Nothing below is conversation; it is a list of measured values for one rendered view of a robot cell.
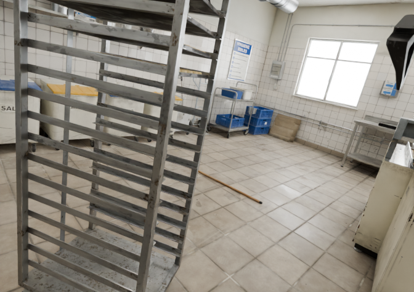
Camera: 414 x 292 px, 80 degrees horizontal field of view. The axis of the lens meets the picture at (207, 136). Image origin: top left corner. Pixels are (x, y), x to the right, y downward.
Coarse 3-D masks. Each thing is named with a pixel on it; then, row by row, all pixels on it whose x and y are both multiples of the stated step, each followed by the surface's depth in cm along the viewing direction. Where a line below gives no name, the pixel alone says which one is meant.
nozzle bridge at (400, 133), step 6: (402, 120) 185; (408, 120) 183; (402, 126) 185; (408, 126) 190; (396, 132) 188; (402, 132) 186; (408, 132) 190; (396, 138) 188; (402, 138) 189; (408, 138) 186; (390, 144) 199; (396, 144) 197; (390, 150) 200; (390, 156) 200
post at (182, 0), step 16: (176, 0) 70; (176, 16) 71; (176, 32) 72; (176, 48) 72; (176, 64) 74; (176, 80) 77; (160, 112) 78; (160, 128) 79; (160, 144) 80; (160, 160) 82; (160, 176) 84; (144, 240) 90; (144, 256) 92; (144, 272) 93; (144, 288) 97
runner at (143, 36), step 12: (48, 24) 87; (60, 24) 86; (72, 24) 85; (84, 24) 83; (96, 24) 82; (120, 36) 80; (132, 36) 79; (144, 36) 78; (156, 36) 77; (168, 36) 76
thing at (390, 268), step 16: (400, 208) 174; (400, 224) 150; (384, 240) 190; (400, 240) 136; (384, 256) 162; (400, 256) 137; (384, 272) 142; (400, 272) 137; (384, 288) 143; (400, 288) 138
